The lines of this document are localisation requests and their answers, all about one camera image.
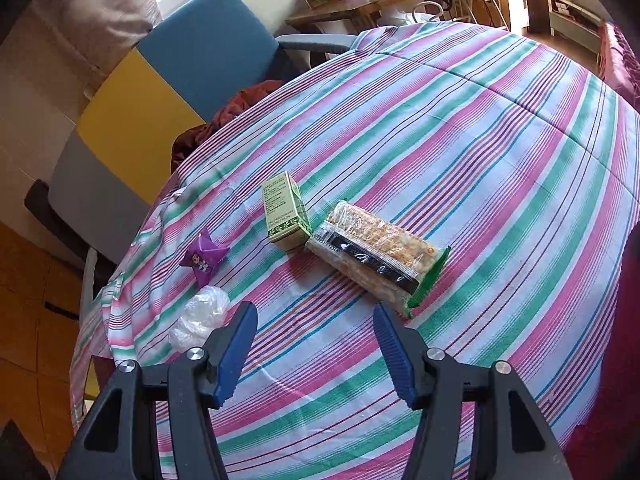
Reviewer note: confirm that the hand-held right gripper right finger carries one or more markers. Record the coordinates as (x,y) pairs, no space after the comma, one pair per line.
(395,355)

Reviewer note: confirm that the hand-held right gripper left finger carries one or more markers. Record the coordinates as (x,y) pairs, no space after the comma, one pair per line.
(235,355)

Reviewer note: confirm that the cracker packet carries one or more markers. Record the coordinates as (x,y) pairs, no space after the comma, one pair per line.
(370,250)

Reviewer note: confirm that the white plastic bag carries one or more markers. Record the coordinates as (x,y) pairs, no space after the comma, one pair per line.
(200,312)

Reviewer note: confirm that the purple snack packet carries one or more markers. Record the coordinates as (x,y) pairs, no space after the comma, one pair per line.
(202,255)

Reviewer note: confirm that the small green box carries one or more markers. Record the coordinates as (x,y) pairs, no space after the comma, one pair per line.
(285,210)

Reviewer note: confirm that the striped tablecloth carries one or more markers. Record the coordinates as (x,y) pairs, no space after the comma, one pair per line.
(475,160)

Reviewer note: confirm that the dark red cloth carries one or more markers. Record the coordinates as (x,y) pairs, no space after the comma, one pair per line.
(235,105)

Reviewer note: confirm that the grey yellow blue chair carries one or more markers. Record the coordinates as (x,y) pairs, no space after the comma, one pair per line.
(200,45)

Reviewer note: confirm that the wooden side table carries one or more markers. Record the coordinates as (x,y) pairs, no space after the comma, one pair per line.
(370,7)

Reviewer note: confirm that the red blanket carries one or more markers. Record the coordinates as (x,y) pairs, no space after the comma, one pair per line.
(620,60)

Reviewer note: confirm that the white shelf unit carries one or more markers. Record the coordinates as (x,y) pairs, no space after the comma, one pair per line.
(570,20)

